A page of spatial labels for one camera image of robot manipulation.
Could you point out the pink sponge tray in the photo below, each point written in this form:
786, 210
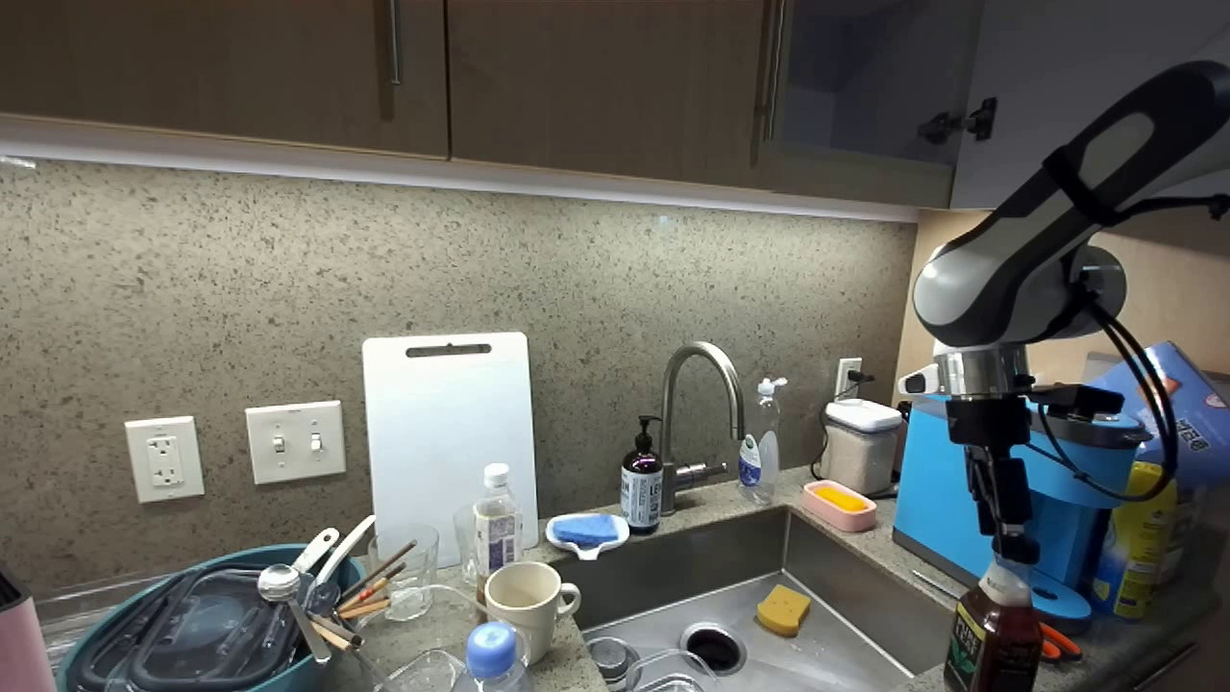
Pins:
838, 522

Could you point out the white outlet with plug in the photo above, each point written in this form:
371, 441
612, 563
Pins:
845, 378

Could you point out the pink knife block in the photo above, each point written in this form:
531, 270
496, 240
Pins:
20, 641

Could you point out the teal dish bin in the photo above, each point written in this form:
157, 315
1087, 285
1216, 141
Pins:
98, 641

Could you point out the white light switch plate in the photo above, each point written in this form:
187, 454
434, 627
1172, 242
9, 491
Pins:
296, 443

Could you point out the blue coffee maker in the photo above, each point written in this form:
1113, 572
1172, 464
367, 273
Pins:
934, 511

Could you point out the black food container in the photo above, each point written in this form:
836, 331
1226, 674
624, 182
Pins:
214, 636

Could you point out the dark soap pump bottle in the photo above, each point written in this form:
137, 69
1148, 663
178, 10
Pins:
638, 492

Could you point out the grey open cabinet door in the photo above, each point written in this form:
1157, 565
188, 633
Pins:
1062, 51

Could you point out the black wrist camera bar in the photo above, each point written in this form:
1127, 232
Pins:
1081, 401

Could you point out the white ladle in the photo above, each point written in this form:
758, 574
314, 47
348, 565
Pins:
284, 577

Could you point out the clear food container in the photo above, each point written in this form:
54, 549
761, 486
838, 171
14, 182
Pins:
429, 666

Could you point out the thick yellow sponge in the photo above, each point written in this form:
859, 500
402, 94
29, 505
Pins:
783, 607

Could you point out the cream ceramic mug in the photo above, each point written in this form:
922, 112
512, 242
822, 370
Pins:
521, 607

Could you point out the white cutting board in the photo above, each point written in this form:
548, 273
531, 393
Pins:
448, 434

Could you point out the wood cabinet door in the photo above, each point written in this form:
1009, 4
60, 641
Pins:
194, 64
601, 77

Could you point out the small clear white-capped bottle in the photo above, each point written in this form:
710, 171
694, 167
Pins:
493, 531

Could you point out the dark cabinet door hinge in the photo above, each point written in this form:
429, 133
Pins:
953, 121

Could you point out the steel gooseneck faucet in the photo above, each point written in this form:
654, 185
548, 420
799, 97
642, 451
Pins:
666, 410

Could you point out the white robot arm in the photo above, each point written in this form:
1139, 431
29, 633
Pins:
1025, 254

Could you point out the under-cabinet light strip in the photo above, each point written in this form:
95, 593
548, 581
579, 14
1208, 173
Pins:
448, 173

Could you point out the water bottle with blue cap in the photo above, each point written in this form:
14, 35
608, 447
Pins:
493, 654

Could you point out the white duplex wall outlet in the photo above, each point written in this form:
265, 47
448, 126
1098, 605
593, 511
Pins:
164, 458

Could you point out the flat yellow sponge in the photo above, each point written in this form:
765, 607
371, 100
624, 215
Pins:
838, 497

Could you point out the blue printed bag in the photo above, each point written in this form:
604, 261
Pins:
1195, 434

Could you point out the wooden chopstick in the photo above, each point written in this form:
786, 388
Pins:
367, 602
379, 574

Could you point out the clear spray bottle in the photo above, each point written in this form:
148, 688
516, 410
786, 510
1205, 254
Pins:
765, 454

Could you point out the white serving spoon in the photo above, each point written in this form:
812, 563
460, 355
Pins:
342, 542

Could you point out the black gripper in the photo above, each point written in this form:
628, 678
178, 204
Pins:
989, 427

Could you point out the clear drinking glass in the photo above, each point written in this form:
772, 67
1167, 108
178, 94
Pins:
411, 577

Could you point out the stainless steel sink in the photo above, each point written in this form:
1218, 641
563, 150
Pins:
818, 641

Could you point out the yellow plastic bottle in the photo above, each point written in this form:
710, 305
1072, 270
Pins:
1139, 541

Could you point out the brown bottle with white cap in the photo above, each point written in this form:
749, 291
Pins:
993, 646

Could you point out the white sponge dish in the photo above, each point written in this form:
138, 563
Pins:
589, 552

